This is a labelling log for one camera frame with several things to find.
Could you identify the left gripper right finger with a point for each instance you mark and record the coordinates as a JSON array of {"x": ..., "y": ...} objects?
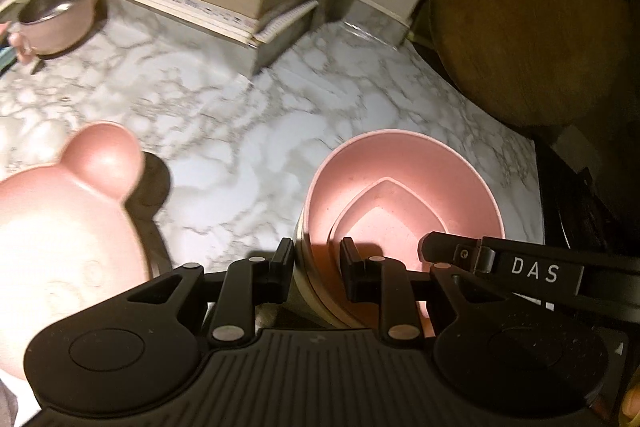
[{"x": 386, "y": 283}]

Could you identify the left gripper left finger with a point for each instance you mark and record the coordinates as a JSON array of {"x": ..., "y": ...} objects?
[{"x": 247, "y": 284}]

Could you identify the cream bowl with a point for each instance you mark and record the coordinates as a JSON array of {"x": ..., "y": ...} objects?
[{"x": 308, "y": 302}]

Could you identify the small pink heart bowl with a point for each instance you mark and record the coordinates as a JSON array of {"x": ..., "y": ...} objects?
[{"x": 385, "y": 219}]

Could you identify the large pink bowl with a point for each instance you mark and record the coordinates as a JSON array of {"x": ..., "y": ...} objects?
[{"x": 443, "y": 178}]

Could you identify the pink bear-shaped plate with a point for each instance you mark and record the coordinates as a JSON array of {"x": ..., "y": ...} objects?
[{"x": 67, "y": 241}]

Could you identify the round wooden cutting board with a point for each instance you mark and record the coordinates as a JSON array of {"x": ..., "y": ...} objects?
[{"x": 532, "y": 63}]

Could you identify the pink steel-lined pot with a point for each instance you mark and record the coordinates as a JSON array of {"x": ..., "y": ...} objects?
[{"x": 50, "y": 27}]

